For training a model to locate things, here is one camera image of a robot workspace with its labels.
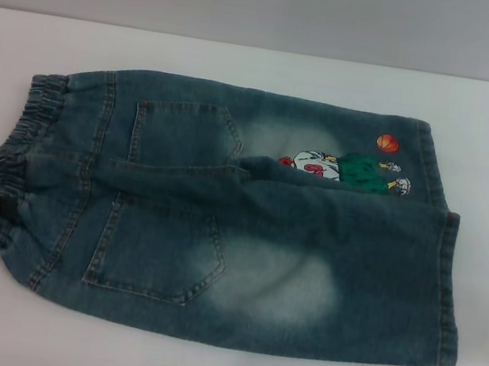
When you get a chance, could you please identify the blue denim shorts with cartoon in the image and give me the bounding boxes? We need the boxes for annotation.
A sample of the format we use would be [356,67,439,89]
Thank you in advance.
[0,50,489,366]

